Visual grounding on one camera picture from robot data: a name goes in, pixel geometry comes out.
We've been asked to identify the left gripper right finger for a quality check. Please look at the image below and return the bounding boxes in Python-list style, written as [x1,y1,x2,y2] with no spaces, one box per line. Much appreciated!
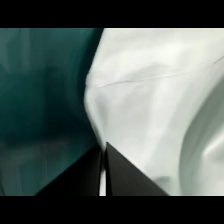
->
[105,141,169,197]

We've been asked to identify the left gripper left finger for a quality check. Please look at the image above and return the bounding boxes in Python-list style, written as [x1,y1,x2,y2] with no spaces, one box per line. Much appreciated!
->
[35,144,103,197]

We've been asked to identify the white shirt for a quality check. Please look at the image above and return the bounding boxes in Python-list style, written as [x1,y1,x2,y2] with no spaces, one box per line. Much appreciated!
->
[83,27,224,197]

